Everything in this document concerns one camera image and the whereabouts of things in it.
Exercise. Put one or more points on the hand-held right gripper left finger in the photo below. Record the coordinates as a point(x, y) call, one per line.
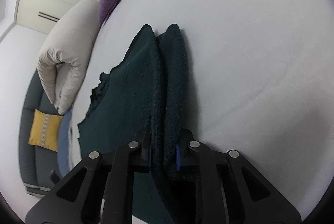
point(141, 152)

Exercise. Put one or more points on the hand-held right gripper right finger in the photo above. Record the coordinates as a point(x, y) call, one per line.
point(178, 158)

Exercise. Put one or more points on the dark green sweater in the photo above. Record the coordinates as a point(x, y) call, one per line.
point(130, 98)

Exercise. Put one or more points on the blue pillow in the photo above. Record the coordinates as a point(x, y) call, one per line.
point(65, 145)

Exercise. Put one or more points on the yellow patterned cushion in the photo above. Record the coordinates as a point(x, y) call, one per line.
point(45, 130)

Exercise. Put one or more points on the grey sofa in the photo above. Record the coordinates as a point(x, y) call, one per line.
point(34, 161)

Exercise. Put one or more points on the white bed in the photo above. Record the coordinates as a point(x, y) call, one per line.
point(234, 57)

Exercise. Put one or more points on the rolled beige duvet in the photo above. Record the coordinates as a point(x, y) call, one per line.
point(70, 51)

